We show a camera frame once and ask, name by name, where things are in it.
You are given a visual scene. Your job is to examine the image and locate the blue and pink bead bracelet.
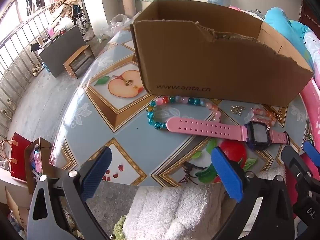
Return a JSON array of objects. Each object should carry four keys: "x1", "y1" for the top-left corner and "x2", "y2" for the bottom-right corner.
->
[{"x1": 147, "y1": 95, "x2": 222, "y2": 130}]

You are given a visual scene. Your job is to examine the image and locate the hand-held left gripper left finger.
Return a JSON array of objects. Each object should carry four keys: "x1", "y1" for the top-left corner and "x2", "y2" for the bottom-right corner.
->
[{"x1": 27, "y1": 146, "x2": 113, "y2": 240}]

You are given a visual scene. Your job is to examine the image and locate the pile of clothes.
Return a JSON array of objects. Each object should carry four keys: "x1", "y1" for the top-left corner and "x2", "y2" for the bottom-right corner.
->
[{"x1": 51, "y1": 0, "x2": 80, "y2": 20}]

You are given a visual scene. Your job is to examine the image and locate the pink strap watch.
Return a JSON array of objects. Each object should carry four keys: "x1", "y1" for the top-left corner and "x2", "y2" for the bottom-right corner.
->
[{"x1": 166, "y1": 117, "x2": 290, "y2": 151}]

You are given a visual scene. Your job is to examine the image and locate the red gift bag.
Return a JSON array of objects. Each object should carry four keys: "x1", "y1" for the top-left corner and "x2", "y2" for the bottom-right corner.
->
[{"x1": 0, "y1": 132, "x2": 32, "y2": 182}]

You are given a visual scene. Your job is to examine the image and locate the small cardboard carton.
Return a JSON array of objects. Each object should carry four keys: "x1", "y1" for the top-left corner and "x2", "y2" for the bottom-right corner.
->
[{"x1": 5, "y1": 187, "x2": 29, "y2": 230}]

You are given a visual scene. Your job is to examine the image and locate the wheelchair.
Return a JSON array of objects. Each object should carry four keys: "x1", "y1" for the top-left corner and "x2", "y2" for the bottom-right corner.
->
[{"x1": 72, "y1": 4, "x2": 92, "y2": 34}]

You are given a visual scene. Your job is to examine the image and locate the grey cabinet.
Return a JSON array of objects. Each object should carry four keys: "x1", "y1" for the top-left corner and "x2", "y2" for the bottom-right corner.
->
[{"x1": 38, "y1": 24, "x2": 87, "y2": 78}]

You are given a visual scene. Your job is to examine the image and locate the metal railing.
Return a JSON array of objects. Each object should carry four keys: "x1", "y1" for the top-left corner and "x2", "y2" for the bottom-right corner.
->
[{"x1": 0, "y1": 5, "x2": 54, "y2": 123}]

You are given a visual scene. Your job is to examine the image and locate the gold butterfly charm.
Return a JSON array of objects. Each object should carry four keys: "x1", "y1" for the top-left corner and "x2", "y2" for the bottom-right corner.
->
[{"x1": 230, "y1": 105, "x2": 245, "y2": 116}]

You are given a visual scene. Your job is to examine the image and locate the teal blanket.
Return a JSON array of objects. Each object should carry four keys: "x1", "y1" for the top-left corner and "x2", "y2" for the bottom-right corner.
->
[{"x1": 264, "y1": 8, "x2": 315, "y2": 68}]

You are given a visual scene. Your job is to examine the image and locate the pink printed blanket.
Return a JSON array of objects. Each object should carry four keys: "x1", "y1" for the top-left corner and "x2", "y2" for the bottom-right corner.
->
[{"x1": 299, "y1": 30, "x2": 320, "y2": 175}]

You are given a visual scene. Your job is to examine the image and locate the brown paper bag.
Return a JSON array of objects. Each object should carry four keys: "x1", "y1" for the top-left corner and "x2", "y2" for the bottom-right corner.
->
[{"x1": 24, "y1": 137, "x2": 60, "y2": 195}]

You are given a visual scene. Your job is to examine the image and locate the dark red door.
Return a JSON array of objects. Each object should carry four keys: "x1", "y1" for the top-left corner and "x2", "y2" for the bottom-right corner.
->
[{"x1": 299, "y1": 0, "x2": 320, "y2": 27}]

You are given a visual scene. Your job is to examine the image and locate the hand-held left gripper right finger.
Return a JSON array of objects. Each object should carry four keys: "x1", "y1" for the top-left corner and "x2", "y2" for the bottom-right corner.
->
[{"x1": 211, "y1": 146, "x2": 295, "y2": 240}]

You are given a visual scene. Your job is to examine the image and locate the white fluffy cloth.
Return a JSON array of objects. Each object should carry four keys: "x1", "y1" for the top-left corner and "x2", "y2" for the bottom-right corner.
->
[{"x1": 124, "y1": 166, "x2": 287, "y2": 240}]

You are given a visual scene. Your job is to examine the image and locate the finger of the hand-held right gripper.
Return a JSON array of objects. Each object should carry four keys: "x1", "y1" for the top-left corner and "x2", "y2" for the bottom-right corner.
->
[
  {"x1": 302, "y1": 141, "x2": 320, "y2": 168},
  {"x1": 281, "y1": 145, "x2": 320, "y2": 227}
]

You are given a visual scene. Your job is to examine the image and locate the white plastic bag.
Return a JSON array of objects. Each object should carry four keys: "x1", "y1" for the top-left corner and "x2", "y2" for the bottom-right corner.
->
[{"x1": 101, "y1": 14, "x2": 134, "y2": 38}]

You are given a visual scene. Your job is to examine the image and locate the wooden stool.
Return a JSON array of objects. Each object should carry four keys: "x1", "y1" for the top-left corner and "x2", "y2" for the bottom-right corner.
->
[{"x1": 63, "y1": 45, "x2": 95, "y2": 78}]

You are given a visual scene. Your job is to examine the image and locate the brown cardboard box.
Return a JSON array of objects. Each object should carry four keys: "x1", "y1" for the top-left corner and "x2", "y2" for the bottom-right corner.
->
[{"x1": 130, "y1": 0, "x2": 314, "y2": 107}]

